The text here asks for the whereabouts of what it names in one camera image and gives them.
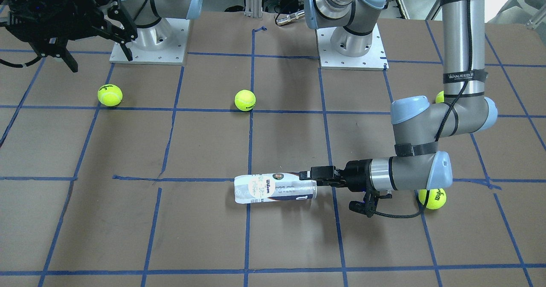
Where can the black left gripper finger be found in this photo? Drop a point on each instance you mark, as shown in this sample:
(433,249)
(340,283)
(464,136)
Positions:
(322,175)

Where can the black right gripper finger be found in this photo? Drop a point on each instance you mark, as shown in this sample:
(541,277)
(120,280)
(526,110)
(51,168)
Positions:
(58,49)
(103,28)

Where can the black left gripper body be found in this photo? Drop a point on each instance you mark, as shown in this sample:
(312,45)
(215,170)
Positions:
(356,175)

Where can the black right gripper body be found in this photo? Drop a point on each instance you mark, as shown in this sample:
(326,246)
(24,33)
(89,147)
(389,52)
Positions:
(111,27)

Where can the clear Wilson tennis ball can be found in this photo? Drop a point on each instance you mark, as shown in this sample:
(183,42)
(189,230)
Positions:
(257,188)

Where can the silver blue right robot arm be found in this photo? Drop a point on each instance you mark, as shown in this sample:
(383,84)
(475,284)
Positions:
(145,13)

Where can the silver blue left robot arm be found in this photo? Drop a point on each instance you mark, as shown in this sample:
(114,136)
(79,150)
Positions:
(418,125)

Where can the yellow tennis ball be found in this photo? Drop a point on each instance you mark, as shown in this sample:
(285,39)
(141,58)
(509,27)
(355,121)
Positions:
(434,199)
(440,98)
(245,100)
(109,95)

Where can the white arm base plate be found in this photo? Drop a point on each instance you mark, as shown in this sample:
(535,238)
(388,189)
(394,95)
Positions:
(340,50)
(162,44)

